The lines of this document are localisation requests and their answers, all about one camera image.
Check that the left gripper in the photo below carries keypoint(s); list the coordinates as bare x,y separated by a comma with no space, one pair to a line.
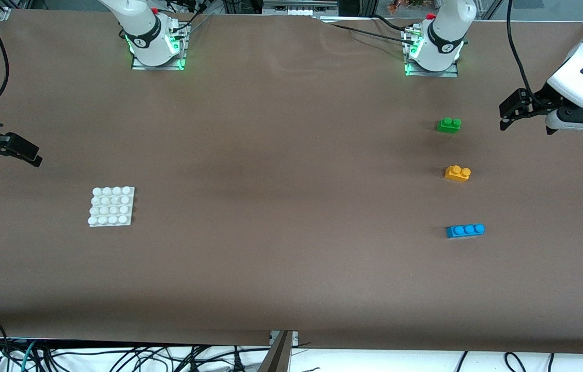
540,98

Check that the aluminium profile post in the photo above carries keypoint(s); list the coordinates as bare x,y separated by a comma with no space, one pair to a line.
276,359

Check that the brown table cover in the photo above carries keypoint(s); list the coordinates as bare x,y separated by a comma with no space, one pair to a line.
167,258

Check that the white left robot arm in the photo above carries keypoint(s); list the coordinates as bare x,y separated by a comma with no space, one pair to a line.
446,31

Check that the yellow toy block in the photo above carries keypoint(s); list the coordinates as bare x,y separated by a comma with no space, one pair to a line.
457,174

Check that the blue toy block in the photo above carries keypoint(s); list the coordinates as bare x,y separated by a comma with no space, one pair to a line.
464,231

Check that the small metal bracket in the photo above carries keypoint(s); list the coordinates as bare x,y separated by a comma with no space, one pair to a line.
294,338

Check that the white power strip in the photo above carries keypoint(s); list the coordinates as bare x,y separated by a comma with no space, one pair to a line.
296,9

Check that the orange brown background object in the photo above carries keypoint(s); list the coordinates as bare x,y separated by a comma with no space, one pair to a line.
400,6

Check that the green toy block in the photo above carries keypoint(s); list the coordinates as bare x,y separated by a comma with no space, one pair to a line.
448,126

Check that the white studded base plate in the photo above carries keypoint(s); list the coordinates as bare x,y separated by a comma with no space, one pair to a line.
111,206

